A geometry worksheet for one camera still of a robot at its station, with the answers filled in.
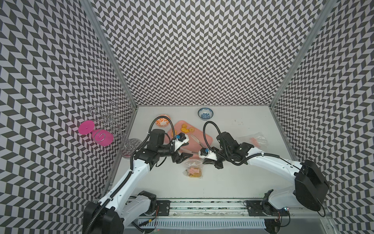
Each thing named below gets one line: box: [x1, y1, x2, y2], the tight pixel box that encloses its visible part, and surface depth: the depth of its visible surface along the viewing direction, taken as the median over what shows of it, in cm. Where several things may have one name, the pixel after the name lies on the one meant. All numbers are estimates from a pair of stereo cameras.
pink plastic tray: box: [164, 120, 213, 159], surface depth 101 cm
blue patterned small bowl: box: [197, 107, 214, 121], surface depth 113 cm
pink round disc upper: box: [77, 119, 95, 135], surface depth 68 cm
